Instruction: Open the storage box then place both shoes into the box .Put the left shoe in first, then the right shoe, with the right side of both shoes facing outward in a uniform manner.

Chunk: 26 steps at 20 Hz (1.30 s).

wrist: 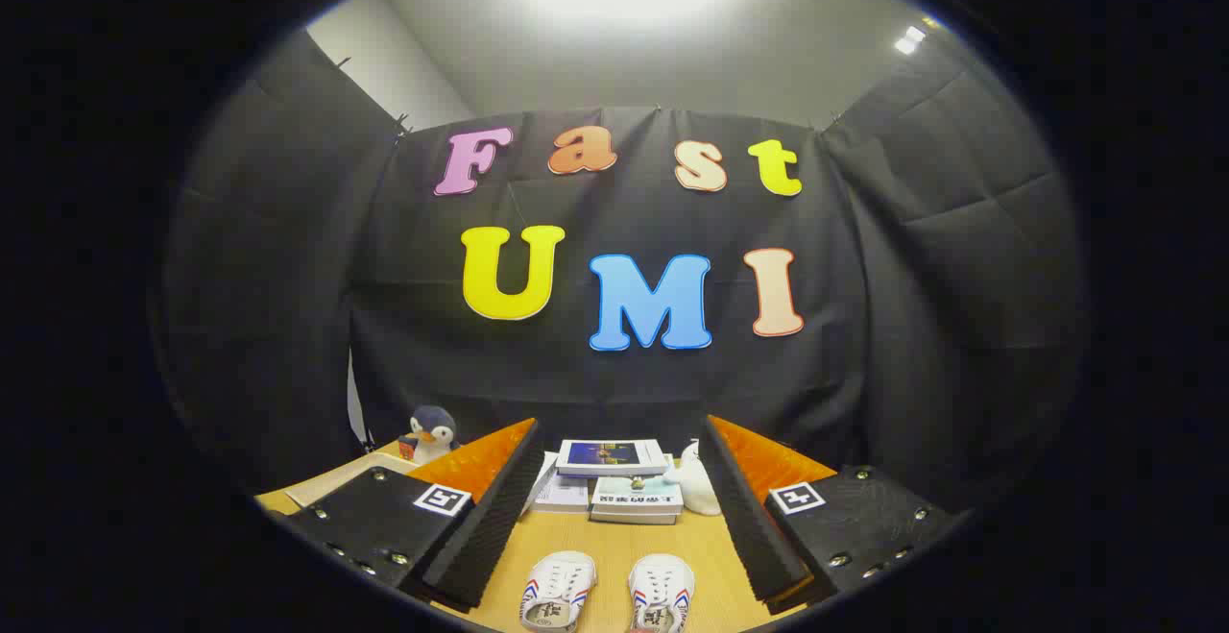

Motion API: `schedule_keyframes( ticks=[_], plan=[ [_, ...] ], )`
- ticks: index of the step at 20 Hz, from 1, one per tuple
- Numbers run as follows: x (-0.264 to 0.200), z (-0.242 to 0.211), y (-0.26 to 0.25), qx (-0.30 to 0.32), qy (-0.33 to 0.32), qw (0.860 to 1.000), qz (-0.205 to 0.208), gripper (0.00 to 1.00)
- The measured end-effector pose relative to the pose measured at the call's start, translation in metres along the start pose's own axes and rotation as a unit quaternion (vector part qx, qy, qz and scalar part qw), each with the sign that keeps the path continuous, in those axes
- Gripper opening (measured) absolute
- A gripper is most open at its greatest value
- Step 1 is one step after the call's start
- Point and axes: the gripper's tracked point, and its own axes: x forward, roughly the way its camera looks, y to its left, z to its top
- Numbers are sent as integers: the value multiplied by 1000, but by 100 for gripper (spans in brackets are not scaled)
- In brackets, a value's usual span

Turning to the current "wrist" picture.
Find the white printed booklet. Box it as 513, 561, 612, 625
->
528, 460, 592, 515

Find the book with blue picture cover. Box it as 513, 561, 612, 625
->
556, 438, 669, 478

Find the white duck plush toy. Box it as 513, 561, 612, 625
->
672, 441, 722, 517

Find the white canvas shoe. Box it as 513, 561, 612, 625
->
519, 550, 598, 632
629, 554, 695, 633

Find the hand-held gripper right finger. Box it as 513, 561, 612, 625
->
699, 414, 966, 615

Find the black backdrop cloth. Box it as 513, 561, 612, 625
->
158, 28, 1091, 519

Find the grey penguin plush toy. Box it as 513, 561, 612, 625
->
398, 405, 462, 466

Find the thick book with teal cover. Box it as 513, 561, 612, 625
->
590, 475, 685, 517

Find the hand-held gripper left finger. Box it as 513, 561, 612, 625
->
285, 417, 545, 613

